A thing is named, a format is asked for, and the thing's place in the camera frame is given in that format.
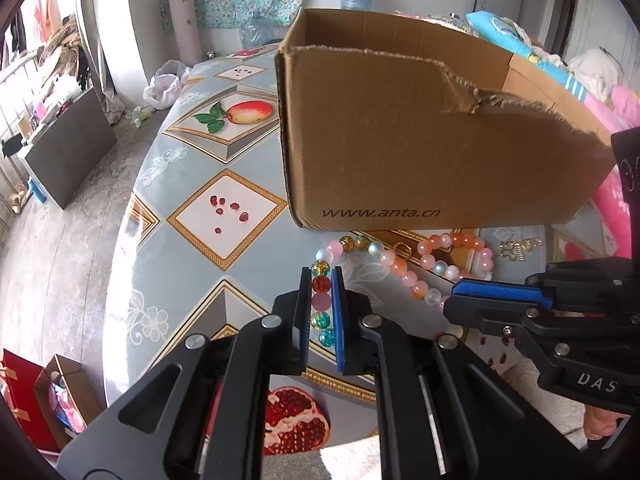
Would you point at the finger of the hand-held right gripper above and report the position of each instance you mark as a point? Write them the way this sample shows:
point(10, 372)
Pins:
point(500, 294)
point(480, 317)

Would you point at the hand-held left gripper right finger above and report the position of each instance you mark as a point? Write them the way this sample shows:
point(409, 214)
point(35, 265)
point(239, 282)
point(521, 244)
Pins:
point(337, 320)

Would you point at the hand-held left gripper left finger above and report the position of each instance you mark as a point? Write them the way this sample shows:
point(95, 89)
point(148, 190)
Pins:
point(301, 320)

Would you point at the brown cardboard box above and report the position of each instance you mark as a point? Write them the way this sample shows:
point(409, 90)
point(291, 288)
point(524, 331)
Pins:
point(400, 135)

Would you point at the person's right hand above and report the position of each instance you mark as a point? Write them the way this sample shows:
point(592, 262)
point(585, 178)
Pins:
point(600, 422)

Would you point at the fruit print tablecloth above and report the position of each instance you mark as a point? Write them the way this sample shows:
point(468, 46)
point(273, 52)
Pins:
point(200, 260)

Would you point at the pink floral blanket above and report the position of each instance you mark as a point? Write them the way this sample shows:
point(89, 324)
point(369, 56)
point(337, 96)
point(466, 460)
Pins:
point(615, 210)

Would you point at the brown paper bag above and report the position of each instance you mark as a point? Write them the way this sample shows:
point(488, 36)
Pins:
point(75, 375)

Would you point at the white plush bedding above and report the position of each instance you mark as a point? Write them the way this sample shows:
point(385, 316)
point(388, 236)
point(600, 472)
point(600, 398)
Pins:
point(595, 67)

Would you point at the white plastic bag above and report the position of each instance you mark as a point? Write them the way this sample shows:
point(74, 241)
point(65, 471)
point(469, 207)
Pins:
point(165, 85)

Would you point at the silver patterned pillow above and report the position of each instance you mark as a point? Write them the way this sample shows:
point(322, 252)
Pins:
point(450, 21)

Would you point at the grey cabinet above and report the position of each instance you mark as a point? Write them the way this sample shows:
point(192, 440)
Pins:
point(70, 150)

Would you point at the red gift bag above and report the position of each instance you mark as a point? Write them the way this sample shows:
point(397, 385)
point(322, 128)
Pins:
point(20, 395)

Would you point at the clear water jug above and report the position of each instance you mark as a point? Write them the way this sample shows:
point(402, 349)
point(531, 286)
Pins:
point(256, 30)

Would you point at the blue plastic box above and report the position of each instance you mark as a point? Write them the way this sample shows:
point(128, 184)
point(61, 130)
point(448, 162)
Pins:
point(37, 190)

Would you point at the pink rolled mat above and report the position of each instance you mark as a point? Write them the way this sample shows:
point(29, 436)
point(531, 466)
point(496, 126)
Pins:
point(184, 25)

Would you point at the pile of clothes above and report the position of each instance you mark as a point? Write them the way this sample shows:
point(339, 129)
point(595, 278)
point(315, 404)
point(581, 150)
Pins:
point(60, 47)

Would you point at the hanging dark garment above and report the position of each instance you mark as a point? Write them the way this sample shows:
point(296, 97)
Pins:
point(19, 30)

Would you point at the hanging pink garment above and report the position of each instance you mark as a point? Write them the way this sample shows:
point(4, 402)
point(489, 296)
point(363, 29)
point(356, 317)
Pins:
point(42, 5)

